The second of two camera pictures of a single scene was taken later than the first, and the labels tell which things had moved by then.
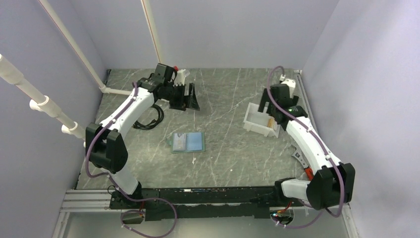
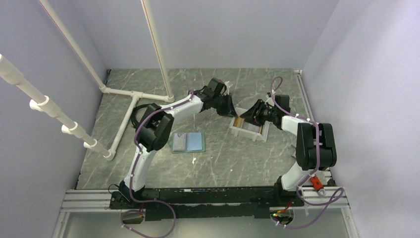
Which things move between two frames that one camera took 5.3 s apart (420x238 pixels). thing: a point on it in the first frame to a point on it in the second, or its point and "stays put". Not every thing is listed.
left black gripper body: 177,98 to 223,104
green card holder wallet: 187,142 stays put
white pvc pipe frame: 41,103 stays put
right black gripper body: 265,98 to 264,113
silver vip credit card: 179,143 stays put
